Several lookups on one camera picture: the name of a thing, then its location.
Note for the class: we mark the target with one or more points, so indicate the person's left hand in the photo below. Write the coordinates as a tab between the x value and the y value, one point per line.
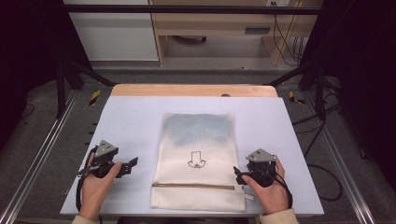
93	193

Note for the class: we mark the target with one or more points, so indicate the person's right hand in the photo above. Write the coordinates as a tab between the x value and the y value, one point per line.
274	196

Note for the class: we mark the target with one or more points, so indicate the dark curtain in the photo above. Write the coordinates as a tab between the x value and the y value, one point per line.
28	56
364	77

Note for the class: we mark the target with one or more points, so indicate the grey label plate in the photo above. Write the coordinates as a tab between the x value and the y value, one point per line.
257	30

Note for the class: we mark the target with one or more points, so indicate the black metal stand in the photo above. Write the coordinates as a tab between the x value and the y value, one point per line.
319	93
62	90

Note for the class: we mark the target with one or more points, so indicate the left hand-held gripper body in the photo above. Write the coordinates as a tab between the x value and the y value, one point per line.
106	151

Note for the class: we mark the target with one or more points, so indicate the light wooden desk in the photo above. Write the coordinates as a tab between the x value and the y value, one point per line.
218	23

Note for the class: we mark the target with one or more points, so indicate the cream mesh laundry bag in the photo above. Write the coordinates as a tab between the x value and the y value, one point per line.
196	140

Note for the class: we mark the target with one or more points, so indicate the white foam board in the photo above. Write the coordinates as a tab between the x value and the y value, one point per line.
130	124

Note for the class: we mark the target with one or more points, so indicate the wooden table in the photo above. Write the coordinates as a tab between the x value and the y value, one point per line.
186	90

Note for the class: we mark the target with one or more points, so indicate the white cabinet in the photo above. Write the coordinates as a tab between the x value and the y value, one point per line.
118	37

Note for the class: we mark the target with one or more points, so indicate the black horizontal frame bar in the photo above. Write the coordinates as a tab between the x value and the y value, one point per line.
186	10

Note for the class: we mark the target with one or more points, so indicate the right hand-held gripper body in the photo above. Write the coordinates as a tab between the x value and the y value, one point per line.
261	169

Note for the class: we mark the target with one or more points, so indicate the aluminium floor rail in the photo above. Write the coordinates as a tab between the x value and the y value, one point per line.
339	161
37	155

